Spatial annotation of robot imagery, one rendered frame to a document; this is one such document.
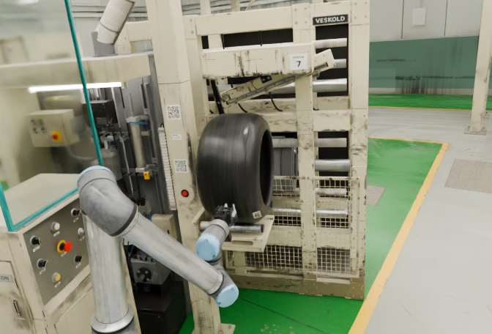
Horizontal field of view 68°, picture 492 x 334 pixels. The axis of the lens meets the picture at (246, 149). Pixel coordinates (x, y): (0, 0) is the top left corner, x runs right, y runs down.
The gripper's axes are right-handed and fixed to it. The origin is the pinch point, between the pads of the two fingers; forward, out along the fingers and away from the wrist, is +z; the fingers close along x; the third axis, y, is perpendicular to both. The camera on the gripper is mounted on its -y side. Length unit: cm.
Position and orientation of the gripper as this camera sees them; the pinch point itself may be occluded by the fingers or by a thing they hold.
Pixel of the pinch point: (232, 211)
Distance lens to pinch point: 176.2
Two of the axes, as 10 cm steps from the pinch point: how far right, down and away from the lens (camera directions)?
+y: -0.7, -9.5, -2.9
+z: 2.4, -3.0, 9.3
